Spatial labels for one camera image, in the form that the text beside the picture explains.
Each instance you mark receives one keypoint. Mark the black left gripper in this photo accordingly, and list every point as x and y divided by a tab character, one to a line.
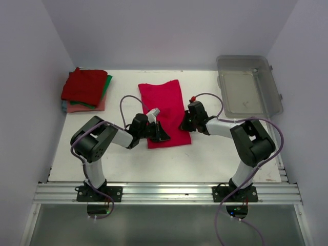
160	133

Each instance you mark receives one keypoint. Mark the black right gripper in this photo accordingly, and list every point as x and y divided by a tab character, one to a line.
183	126

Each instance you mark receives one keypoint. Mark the crimson pink t shirt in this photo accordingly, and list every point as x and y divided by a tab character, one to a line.
168	99

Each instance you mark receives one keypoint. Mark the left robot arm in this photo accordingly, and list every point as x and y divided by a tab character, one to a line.
91	141

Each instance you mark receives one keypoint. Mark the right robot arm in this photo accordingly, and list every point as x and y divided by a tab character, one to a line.
251	140

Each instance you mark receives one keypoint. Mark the clear plastic bin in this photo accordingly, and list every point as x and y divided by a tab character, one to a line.
247	86

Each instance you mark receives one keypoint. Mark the green folded shirt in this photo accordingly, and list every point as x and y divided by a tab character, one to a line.
103	97

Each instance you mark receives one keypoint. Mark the dark red folded shirt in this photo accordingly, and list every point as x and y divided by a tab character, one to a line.
85	86

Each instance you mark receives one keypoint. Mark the salmon pink folded shirt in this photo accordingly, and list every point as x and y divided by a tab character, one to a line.
81	108

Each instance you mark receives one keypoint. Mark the light blue folded shirt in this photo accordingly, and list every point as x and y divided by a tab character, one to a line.
64	106

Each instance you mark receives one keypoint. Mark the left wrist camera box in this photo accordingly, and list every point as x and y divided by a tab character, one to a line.
152	115

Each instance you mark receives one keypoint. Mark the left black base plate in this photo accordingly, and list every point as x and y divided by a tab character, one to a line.
87	194

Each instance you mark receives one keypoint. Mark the aluminium mounting rail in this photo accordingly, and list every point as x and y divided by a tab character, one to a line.
199	193

